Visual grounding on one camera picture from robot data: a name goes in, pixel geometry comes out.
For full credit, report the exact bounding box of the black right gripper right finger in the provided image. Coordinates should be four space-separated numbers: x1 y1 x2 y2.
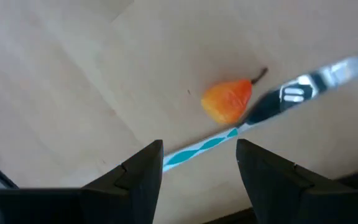
236 139 358 224

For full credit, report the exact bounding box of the small yellow-orange toy pear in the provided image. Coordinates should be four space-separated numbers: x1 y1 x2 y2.
200 67 269 126

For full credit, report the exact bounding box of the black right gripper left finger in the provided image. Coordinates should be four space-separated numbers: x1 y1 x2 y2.
0 139 164 224

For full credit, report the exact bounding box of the knife with teal patterned handle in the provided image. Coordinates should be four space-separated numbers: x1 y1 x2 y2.
162 48 358 174

